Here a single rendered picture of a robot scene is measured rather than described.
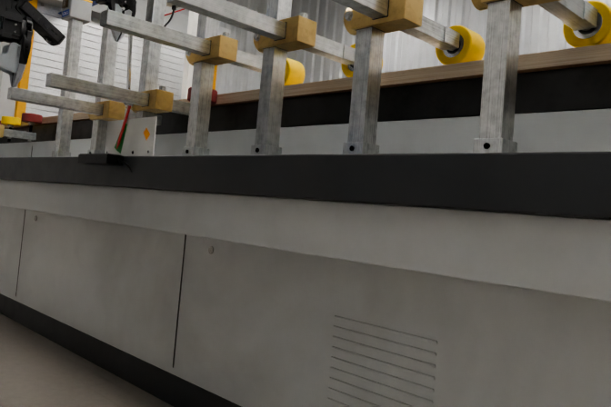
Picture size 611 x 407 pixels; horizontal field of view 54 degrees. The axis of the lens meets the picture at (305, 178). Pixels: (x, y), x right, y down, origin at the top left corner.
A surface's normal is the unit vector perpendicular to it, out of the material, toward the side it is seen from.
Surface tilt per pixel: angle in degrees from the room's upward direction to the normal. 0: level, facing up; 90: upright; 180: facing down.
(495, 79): 90
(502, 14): 90
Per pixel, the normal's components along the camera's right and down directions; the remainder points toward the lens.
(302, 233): -0.71, -0.10
